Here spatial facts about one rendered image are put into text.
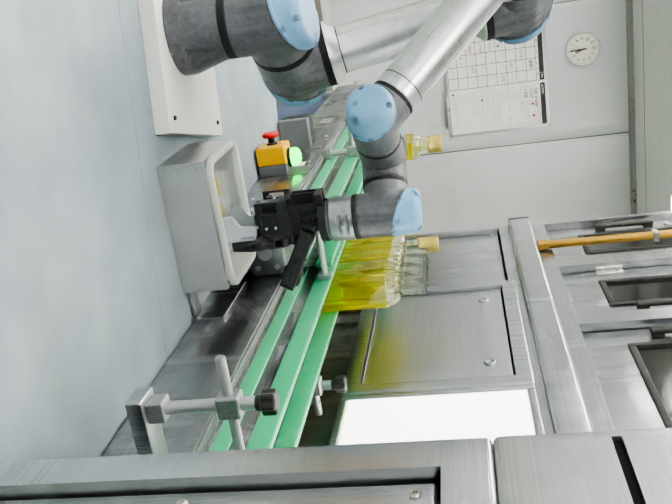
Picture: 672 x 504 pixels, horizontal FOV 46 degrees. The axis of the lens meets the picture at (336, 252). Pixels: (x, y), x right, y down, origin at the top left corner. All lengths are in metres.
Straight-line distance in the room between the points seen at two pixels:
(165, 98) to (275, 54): 0.20
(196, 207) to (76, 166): 0.30
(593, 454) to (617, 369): 0.93
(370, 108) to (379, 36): 0.28
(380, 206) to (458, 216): 6.46
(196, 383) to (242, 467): 0.53
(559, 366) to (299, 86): 0.68
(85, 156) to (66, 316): 0.22
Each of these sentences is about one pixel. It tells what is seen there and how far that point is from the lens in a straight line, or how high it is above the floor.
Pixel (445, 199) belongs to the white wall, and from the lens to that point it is 7.69.
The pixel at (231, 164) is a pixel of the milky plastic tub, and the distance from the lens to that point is 1.45.
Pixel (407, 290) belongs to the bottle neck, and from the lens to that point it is 1.53.
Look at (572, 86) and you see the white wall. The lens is 7.54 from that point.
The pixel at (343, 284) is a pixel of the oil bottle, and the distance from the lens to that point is 1.53.
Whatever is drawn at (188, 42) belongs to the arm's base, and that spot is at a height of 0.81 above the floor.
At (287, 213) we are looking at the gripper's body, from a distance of 1.32.
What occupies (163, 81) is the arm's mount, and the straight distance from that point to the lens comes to 1.33.
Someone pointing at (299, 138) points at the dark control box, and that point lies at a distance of 2.15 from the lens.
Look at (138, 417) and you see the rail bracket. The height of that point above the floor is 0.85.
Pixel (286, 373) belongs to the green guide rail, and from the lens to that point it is 1.20.
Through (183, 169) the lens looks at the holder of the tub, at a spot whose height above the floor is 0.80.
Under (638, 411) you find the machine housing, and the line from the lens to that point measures 1.44.
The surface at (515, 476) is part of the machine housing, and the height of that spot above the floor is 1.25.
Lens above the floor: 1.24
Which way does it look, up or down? 10 degrees down
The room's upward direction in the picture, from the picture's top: 85 degrees clockwise
